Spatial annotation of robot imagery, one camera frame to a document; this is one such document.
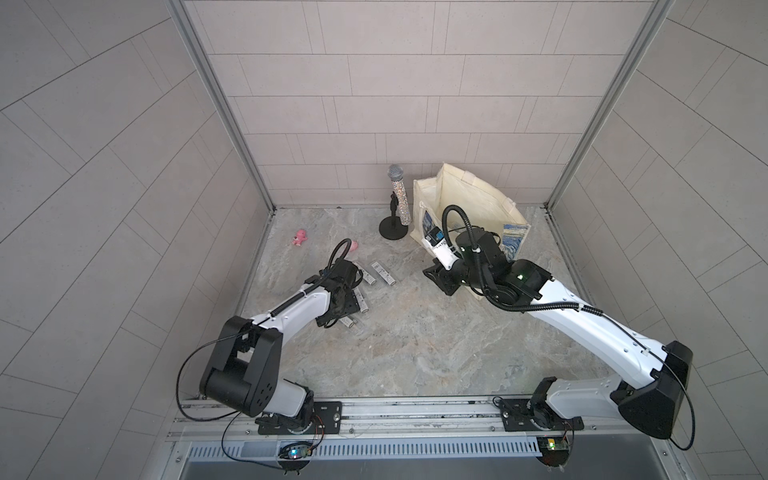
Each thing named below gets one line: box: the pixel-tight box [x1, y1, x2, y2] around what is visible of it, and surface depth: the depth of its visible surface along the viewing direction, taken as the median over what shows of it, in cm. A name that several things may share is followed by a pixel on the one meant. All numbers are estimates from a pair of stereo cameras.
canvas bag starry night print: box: [411, 163, 531, 260], surface depth 91 cm
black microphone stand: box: [378, 191, 408, 240], surface depth 110 cm
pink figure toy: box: [292, 229, 308, 246], surface depth 107 cm
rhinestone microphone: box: [387, 163, 412, 226], surface depth 93 cm
